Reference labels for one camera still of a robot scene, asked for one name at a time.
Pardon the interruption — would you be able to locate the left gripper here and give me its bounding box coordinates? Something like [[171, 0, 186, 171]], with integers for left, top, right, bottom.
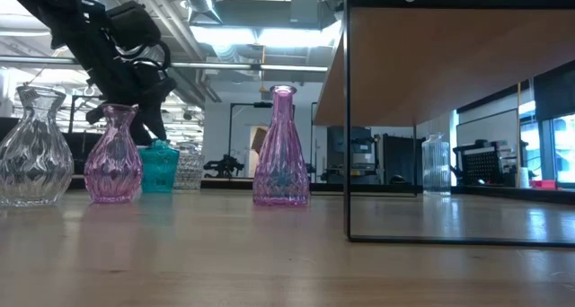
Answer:
[[84, 37, 178, 146]]

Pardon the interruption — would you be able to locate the teal square glass vase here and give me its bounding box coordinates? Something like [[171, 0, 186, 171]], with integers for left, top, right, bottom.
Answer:
[[137, 138, 181, 194]]

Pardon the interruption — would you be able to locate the round pink swirl vase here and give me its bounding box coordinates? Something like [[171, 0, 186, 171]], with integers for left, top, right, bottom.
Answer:
[[84, 103, 144, 205]]

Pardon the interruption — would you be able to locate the clear swirl glass vase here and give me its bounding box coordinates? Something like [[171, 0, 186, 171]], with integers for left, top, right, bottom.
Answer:
[[0, 84, 75, 208]]

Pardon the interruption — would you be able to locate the tall pink glass vase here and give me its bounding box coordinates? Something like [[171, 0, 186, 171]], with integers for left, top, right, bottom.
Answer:
[[252, 84, 311, 207]]

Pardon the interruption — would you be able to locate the clear ribbed glass vase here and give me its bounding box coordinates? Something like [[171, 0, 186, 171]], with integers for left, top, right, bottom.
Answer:
[[420, 133, 452, 196]]

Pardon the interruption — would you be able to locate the clear diamond-cut wide vase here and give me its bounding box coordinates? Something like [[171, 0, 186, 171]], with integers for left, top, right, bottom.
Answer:
[[173, 141, 207, 191]]

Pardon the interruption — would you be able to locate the horizontal light bar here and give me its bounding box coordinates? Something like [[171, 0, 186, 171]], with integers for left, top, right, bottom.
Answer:
[[0, 55, 329, 74]]

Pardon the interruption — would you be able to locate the brown cardboard box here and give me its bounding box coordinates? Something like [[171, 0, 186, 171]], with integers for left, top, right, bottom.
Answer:
[[250, 126, 270, 154]]

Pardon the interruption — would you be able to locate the ceiling light panel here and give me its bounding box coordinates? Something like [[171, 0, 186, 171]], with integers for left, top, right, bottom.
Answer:
[[188, 24, 342, 48]]

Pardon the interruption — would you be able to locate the grey ceiling box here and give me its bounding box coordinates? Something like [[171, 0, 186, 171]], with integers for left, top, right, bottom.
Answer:
[[289, 0, 323, 25]]

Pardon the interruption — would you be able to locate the black background machine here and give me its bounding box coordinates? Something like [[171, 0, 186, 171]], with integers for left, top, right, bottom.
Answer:
[[326, 126, 383, 185]]

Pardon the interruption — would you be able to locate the black background panel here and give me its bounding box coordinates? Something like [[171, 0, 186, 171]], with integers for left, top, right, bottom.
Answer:
[[383, 134, 417, 186]]

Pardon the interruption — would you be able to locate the black pegboard cart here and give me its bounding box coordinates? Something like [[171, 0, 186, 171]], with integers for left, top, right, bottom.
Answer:
[[451, 139, 518, 188]]

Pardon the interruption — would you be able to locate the black window blind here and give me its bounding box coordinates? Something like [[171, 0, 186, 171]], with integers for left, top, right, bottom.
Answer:
[[533, 59, 575, 122]]

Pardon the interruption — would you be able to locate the bright window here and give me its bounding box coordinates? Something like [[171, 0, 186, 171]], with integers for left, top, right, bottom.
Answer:
[[518, 99, 575, 185]]

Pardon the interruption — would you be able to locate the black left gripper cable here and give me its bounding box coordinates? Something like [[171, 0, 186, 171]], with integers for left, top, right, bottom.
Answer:
[[114, 39, 173, 73]]

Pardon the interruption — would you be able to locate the black table frame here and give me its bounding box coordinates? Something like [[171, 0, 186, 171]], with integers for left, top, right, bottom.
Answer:
[[66, 176, 575, 206]]

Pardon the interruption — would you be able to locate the silver ceiling duct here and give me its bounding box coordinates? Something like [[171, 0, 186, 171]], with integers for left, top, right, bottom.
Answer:
[[179, 0, 224, 25]]

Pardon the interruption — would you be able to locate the wooden shelf black frame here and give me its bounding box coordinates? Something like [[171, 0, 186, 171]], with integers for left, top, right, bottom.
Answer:
[[313, 0, 575, 248]]

